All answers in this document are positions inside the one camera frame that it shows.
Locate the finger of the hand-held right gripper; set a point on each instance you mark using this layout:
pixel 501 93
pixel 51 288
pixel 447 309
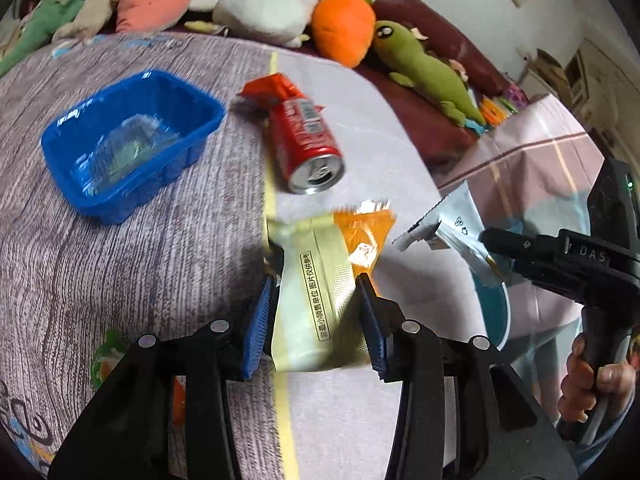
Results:
pixel 545 275
pixel 520 242

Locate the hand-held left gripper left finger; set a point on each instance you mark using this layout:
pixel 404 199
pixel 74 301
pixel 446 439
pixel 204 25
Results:
pixel 257 330

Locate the teal plastic bin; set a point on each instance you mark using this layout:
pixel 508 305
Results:
pixel 495 310

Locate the small green dinosaur plush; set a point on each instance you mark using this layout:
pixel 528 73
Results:
pixel 45 25

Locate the dark red leather sofa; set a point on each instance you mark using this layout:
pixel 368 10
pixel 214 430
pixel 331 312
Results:
pixel 400 110

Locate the colourful plastic toy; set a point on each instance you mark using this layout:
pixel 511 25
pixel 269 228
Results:
pixel 500 107

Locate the person's right forearm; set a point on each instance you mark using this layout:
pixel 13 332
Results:
pixel 612 442

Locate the orange snack wrapper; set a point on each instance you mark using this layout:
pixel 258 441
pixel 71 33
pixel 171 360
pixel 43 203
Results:
pixel 270 87

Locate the orange carrot plush toy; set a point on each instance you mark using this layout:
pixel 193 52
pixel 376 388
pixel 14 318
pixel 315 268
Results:
pixel 340 30

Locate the brown cardboard box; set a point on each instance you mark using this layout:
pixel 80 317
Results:
pixel 547 77

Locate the person's right hand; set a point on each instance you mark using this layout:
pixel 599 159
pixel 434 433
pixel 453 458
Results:
pixel 585 380

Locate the white duck plush toy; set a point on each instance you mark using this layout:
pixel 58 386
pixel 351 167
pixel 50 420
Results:
pixel 260 10

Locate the pale yellow snack packet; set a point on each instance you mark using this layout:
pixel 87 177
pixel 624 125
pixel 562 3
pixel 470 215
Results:
pixel 315 285

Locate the red drink can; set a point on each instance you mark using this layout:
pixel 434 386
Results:
pixel 300 135

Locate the blue plastic tray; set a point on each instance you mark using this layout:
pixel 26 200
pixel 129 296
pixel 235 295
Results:
pixel 65 160

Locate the orange translucent wrapper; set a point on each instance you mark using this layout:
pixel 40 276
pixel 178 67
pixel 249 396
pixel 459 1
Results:
pixel 365 235

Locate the plaid blanket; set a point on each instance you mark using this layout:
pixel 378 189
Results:
pixel 525 160

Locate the green lizard plush toy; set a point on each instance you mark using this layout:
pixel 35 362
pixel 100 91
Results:
pixel 430 75

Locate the light blue foil wrapper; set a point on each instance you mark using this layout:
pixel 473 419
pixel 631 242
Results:
pixel 450 230

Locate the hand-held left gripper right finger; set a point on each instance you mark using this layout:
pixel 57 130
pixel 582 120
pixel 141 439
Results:
pixel 372 325

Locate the beige plush toy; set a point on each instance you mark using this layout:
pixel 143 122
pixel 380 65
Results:
pixel 95 10

